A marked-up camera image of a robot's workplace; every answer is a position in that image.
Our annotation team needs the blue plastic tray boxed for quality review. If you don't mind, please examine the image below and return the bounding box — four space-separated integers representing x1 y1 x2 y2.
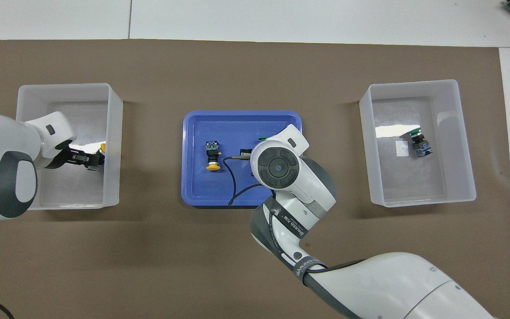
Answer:
181 110 305 207

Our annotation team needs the yellow push button switch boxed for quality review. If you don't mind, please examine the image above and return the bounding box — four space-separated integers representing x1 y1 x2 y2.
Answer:
205 140 223 171
88 142 107 171

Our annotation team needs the brown table mat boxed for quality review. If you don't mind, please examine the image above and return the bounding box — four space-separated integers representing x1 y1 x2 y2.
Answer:
0 39 510 319

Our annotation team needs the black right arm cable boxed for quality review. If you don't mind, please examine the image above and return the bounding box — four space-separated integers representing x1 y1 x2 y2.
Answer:
223 155 265 207

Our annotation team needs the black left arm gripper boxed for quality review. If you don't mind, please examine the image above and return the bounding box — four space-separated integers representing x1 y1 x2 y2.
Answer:
44 140 101 171

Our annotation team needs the translucent white plastic box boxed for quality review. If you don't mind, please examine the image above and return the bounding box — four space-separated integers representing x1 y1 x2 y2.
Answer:
16 83 124 211
359 79 477 208

